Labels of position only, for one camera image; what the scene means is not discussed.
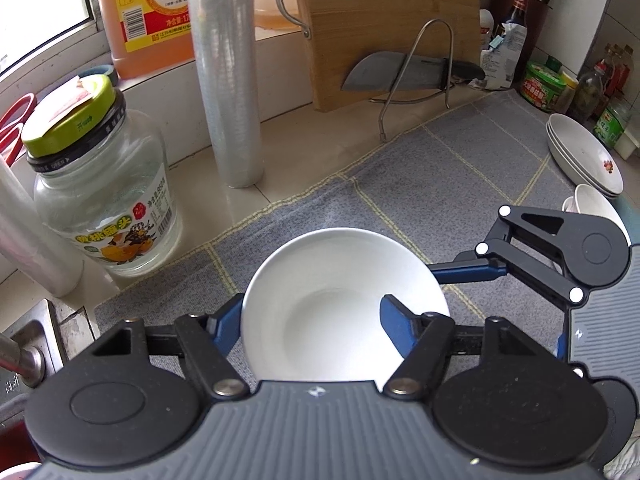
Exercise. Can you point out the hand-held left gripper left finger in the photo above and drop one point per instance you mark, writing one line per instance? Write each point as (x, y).
(225, 330)

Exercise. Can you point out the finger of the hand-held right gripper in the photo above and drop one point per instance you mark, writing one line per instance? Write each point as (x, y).
(465, 270)

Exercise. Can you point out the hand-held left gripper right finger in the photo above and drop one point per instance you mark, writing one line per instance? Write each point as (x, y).
(397, 325)

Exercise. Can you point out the white bowl pink flowers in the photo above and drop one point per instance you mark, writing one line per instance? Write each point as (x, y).
(325, 285)
(570, 205)

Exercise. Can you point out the small white cup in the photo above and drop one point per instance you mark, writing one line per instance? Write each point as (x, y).
(595, 205)

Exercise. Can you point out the grey checked dish towel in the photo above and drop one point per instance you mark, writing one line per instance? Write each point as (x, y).
(350, 185)

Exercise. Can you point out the steel sink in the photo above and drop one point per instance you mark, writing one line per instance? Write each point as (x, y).
(65, 325)

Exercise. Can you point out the glass jar yellow-green lid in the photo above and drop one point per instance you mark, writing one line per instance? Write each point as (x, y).
(100, 195)

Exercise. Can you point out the white plastic box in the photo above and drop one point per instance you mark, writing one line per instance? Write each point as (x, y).
(627, 142)

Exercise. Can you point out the green lidded sauce jar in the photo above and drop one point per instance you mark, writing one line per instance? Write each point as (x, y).
(542, 87)

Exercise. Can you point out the spice jar yellow lid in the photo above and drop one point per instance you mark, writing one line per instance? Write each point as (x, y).
(567, 92)

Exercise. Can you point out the green label bottle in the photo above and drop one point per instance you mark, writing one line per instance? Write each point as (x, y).
(610, 125)

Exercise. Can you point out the white printed bag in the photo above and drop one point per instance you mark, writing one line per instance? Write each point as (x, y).
(505, 67)

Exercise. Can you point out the metal faucet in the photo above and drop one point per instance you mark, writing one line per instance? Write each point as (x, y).
(20, 360)

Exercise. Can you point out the green capped jar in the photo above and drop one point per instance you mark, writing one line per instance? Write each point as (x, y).
(553, 62)

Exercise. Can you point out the teal binder clip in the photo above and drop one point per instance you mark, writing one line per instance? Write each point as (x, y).
(498, 41)

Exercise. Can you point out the red and white basket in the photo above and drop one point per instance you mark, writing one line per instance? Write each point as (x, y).
(15, 440)

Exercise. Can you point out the white bottle red label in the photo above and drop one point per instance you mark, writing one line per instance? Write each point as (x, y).
(486, 27)

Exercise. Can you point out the large plastic wrap roll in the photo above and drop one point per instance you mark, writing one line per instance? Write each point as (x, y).
(227, 85)

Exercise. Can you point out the dark red knife block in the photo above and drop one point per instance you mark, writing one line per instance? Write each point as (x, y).
(540, 35)

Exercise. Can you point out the clear glass bottle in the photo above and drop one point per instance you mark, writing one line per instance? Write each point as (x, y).
(605, 62)

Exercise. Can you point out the dark soy sauce bottle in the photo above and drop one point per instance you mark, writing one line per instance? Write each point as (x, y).
(520, 15)

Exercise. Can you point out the bamboo cutting board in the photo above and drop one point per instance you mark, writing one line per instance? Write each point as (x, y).
(375, 20)

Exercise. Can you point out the teal round lid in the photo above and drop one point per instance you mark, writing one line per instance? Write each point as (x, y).
(112, 74)

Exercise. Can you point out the red plastic item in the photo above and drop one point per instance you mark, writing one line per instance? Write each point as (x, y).
(15, 120)

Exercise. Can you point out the orange cooking wine jug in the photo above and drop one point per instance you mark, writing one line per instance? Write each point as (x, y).
(145, 15)

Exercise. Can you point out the window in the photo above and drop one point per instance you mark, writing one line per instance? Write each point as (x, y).
(30, 0)

